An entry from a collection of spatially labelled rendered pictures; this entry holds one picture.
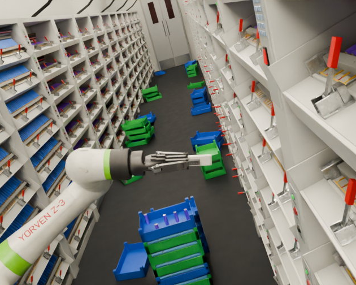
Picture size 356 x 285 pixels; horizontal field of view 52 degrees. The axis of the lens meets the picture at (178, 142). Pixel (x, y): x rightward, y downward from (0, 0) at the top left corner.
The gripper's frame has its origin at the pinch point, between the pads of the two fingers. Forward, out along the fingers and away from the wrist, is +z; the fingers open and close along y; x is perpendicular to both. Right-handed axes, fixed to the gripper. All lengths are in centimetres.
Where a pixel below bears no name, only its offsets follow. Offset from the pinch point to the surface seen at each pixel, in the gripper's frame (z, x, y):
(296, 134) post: 15.6, 21.0, 39.7
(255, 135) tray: 22.3, -3.9, -30.0
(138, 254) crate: -42, -117, -111
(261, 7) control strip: 9, 42, 38
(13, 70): -119, 9, -148
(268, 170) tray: 22.2, -7.7, -6.9
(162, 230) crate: -19, -67, -65
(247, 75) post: 19.1, 18.8, -30.3
